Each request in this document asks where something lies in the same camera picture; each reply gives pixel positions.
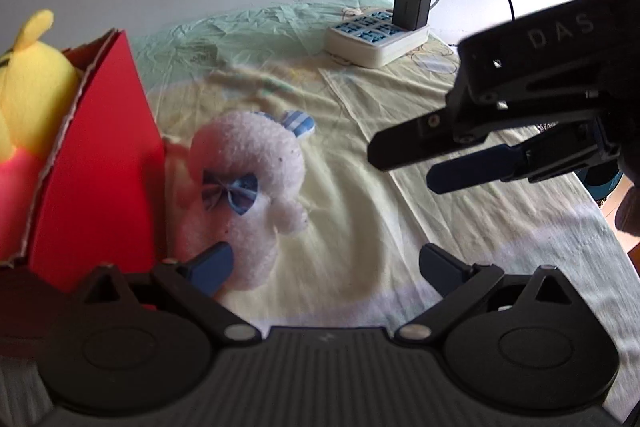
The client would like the white power strip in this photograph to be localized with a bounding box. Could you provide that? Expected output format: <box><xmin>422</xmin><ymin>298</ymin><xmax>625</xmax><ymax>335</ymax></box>
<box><xmin>324</xmin><ymin>7</ymin><xmax>432</xmax><ymax>69</ymax></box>

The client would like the yellow plush toy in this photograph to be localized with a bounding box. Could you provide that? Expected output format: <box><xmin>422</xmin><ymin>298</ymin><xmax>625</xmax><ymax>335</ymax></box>
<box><xmin>0</xmin><ymin>9</ymin><xmax>84</xmax><ymax>190</ymax></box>

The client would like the white plush toy blue bow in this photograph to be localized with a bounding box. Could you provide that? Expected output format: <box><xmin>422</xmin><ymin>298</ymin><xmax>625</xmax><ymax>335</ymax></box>
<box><xmin>174</xmin><ymin>109</ymin><xmax>317</xmax><ymax>294</ymax></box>

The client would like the pale green printed sheet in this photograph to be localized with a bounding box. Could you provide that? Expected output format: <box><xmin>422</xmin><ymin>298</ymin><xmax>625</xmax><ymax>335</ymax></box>
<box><xmin>131</xmin><ymin>0</ymin><xmax>632</xmax><ymax>360</ymax></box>

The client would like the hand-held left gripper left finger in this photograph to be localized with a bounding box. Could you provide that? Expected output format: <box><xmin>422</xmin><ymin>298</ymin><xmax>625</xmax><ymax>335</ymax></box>
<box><xmin>69</xmin><ymin>241</ymin><xmax>262</xmax><ymax>344</ymax></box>

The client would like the black charger adapter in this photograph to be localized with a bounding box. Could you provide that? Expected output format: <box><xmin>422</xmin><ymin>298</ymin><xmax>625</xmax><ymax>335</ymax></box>
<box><xmin>392</xmin><ymin>0</ymin><xmax>434</xmax><ymax>32</ymax></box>

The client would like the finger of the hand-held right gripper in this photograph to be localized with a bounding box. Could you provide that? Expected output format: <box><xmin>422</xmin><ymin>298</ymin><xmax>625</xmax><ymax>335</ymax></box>
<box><xmin>366</xmin><ymin>107</ymin><xmax>506</xmax><ymax>172</ymax></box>
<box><xmin>426</xmin><ymin>116</ymin><xmax>620</xmax><ymax>196</ymax></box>

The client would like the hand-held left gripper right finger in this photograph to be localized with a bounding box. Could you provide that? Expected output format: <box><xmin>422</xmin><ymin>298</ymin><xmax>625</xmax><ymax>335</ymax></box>
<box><xmin>394</xmin><ymin>243</ymin><xmax>577</xmax><ymax>344</ymax></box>

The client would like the black and teal cloth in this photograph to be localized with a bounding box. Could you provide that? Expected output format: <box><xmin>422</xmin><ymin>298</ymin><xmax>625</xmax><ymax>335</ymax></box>
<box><xmin>584</xmin><ymin>168</ymin><xmax>624</xmax><ymax>204</ymax></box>

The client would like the red cardboard box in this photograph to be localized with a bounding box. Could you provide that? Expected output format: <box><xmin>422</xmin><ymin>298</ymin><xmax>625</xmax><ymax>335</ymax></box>
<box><xmin>0</xmin><ymin>28</ymin><xmax>169</xmax><ymax>294</ymax></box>

